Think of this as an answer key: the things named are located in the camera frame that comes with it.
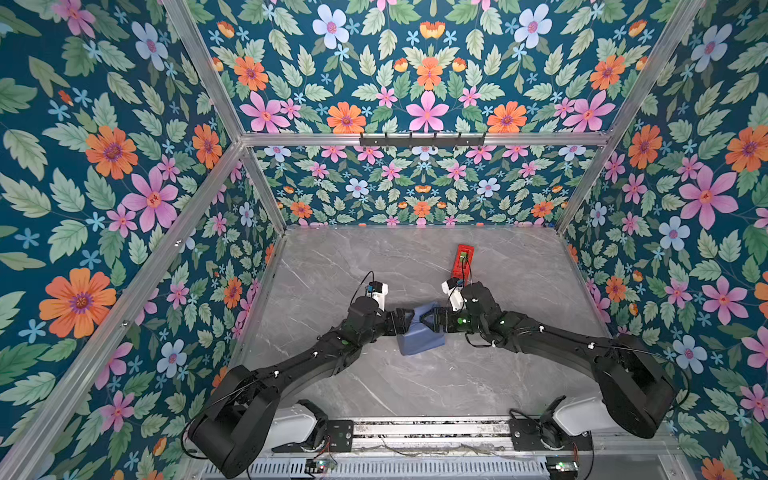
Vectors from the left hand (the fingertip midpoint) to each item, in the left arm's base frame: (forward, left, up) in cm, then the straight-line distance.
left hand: (409, 309), depth 82 cm
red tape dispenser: (+22, -21, -10) cm, 32 cm away
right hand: (-1, -6, -3) cm, 6 cm away
